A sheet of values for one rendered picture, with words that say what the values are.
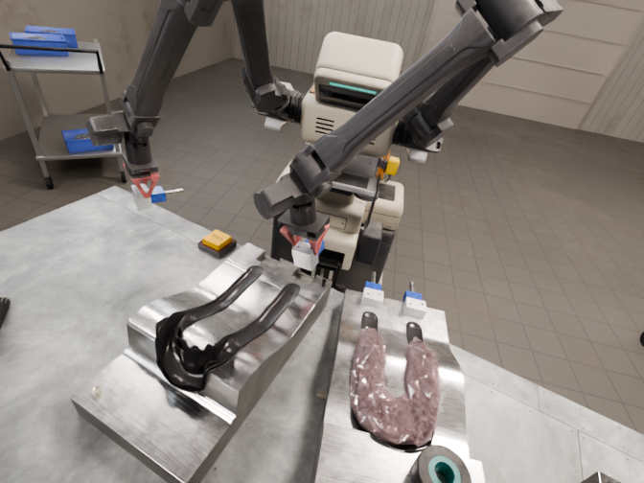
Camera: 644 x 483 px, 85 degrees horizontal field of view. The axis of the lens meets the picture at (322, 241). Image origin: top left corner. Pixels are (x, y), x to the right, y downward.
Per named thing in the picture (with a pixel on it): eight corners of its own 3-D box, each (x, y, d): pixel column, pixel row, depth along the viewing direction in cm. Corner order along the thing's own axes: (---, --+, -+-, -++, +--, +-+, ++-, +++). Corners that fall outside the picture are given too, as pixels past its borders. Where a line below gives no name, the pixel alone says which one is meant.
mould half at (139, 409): (247, 266, 101) (248, 228, 93) (327, 306, 94) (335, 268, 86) (78, 414, 64) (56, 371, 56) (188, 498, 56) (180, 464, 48)
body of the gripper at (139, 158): (131, 176, 88) (127, 149, 84) (122, 159, 94) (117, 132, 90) (159, 172, 92) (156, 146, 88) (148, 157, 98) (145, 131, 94)
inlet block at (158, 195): (180, 194, 107) (179, 178, 104) (186, 202, 104) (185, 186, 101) (133, 201, 100) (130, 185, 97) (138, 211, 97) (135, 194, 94)
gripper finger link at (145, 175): (135, 204, 93) (130, 172, 88) (128, 191, 97) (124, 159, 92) (163, 199, 97) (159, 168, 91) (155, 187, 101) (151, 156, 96)
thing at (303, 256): (319, 234, 95) (318, 218, 92) (335, 239, 93) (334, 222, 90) (294, 264, 87) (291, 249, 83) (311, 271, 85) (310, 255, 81)
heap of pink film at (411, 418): (355, 324, 83) (361, 301, 78) (429, 342, 82) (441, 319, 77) (340, 436, 62) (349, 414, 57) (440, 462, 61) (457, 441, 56)
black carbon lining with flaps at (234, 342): (252, 268, 91) (253, 240, 85) (306, 295, 86) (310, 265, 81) (138, 370, 65) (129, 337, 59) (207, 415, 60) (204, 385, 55)
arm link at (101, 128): (155, 126, 81) (141, 93, 81) (99, 131, 74) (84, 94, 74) (148, 150, 90) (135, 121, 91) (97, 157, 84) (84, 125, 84)
